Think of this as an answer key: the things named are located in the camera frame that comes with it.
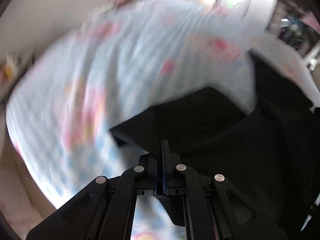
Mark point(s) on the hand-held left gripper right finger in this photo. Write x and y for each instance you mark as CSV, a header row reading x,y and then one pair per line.
x,y
166,177

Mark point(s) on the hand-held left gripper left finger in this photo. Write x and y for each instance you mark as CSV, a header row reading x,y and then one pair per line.
x,y
152,177

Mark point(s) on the black pants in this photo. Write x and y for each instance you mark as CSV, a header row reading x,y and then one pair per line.
x,y
225,142

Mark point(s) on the printed checkered blanket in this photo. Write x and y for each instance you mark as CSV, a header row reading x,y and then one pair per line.
x,y
125,67

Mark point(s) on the cluttered shelf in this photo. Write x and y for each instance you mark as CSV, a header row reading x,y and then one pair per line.
x,y
295,33

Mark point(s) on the white wardrobe door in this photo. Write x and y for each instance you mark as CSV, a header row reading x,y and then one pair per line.
x,y
260,5

